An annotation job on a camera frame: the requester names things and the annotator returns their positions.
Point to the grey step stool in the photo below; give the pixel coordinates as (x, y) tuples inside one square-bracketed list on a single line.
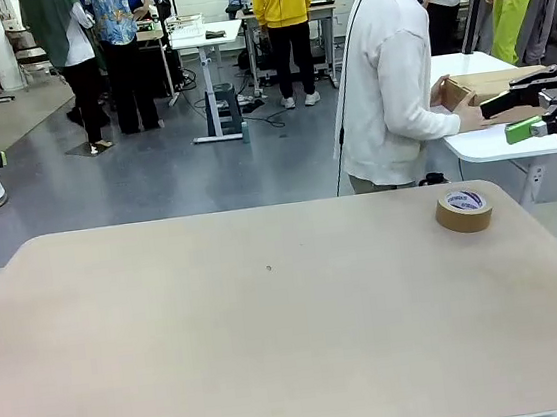
[(228, 98)]

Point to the person in white cardigan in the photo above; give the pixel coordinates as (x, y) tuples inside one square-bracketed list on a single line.
[(385, 80)]

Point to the person's right hand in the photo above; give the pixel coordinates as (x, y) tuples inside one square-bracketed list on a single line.
[(472, 118)]

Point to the white side table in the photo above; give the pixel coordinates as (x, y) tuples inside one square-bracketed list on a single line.
[(483, 147)]

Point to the grey chair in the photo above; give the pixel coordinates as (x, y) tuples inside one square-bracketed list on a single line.
[(32, 55)]

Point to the white height-adjustable desk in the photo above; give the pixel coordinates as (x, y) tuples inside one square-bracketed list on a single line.
[(202, 26)]

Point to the brown packing tape roll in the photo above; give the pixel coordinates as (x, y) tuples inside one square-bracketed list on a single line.
[(464, 222)]

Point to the person's left hand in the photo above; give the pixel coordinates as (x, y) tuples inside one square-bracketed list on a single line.
[(440, 92)]

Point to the teal bottle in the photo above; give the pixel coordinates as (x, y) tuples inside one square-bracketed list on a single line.
[(246, 134)]

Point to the wood-topped grey desk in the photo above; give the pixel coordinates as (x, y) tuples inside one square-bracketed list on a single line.
[(323, 7)]

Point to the black tray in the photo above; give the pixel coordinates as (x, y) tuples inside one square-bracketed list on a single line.
[(216, 34)]

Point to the brown cardboard box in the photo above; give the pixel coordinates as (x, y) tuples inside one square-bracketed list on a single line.
[(485, 81)]

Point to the person in green headscarf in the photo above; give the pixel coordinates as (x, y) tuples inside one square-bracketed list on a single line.
[(51, 23)]

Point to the person in blue patterned shirt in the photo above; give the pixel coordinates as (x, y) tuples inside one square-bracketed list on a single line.
[(115, 15)]

